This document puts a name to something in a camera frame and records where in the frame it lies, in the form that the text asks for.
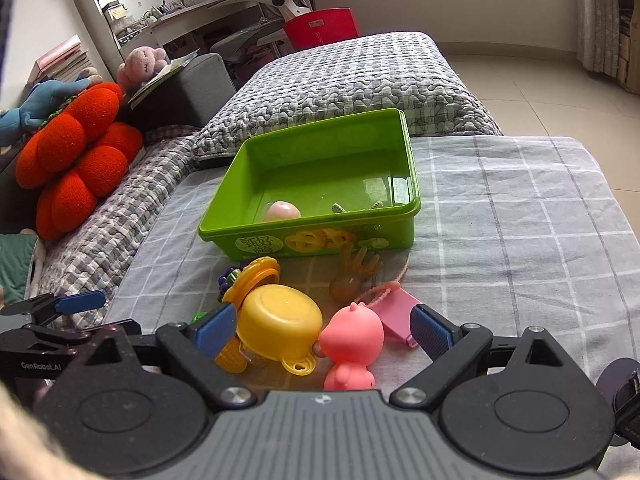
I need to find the purple toy grape bunch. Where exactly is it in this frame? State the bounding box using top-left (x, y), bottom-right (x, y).
top-left (217, 266), bottom-right (242, 301)

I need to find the yellow plastic toy pot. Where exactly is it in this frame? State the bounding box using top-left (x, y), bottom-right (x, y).
top-left (236, 284), bottom-right (323, 376)

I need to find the pink rubber duck toy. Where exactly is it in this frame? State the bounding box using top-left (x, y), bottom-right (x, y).
top-left (319, 302), bottom-right (384, 391)

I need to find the orange toy pumpkin half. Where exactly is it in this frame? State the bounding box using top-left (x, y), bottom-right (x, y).
top-left (222, 256), bottom-right (281, 310)

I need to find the yellow toy corn cob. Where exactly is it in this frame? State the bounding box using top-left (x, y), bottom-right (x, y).
top-left (214, 337), bottom-right (248, 375)

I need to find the pink rectangular plastic case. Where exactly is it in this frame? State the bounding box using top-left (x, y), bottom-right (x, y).
top-left (370, 288), bottom-right (419, 348)

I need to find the grey checkered blanket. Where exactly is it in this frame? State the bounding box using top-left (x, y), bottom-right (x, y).
top-left (37, 131), bottom-right (199, 328)

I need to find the brown translucent hand toy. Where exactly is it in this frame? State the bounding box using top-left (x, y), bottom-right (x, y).
top-left (329, 243), bottom-right (381, 304)

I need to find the grey plaid bed sheet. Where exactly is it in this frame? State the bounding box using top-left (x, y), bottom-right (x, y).
top-left (106, 136), bottom-right (639, 378)

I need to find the red flower-shaped cushion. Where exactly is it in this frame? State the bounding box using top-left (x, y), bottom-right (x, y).
top-left (15, 82), bottom-right (143, 240)

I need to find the pink toy egg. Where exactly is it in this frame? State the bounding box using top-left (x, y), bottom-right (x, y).
top-left (262, 200), bottom-right (300, 222)

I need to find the beige toy in box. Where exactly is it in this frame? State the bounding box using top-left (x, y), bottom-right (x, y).
top-left (331, 200), bottom-right (384, 214)

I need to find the green plastic storage box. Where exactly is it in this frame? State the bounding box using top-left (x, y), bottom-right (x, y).
top-left (198, 108), bottom-right (421, 260)

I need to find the blue plush toy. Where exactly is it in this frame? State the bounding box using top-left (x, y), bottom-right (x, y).
top-left (0, 75), bottom-right (103, 148)

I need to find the stack of books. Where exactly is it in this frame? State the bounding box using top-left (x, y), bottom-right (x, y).
top-left (27, 35), bottom-right (93, 86)

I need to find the pink plush toy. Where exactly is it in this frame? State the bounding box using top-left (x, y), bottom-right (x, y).
top-left (116, 47), bottom-right (168, 93)

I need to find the open booklet on armrest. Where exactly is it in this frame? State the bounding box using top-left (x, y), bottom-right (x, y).
top-left (128, 50), bottom-right (200, 110)

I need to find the grey quilted mattress cover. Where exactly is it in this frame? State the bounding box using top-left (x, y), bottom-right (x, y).
top-left (193, 32), bottom-right (501, 160)

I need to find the red plastic chair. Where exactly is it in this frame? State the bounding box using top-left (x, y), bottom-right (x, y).
top-left (283, 8), bottom-right (360, 51)

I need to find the beige curtain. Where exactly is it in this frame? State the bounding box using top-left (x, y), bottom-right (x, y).
top-left (577, 0), bottom-right (620, 78)

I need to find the white office chair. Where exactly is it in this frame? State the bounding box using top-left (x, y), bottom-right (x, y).
top-left (209, 0), bottom-right (316, 61)

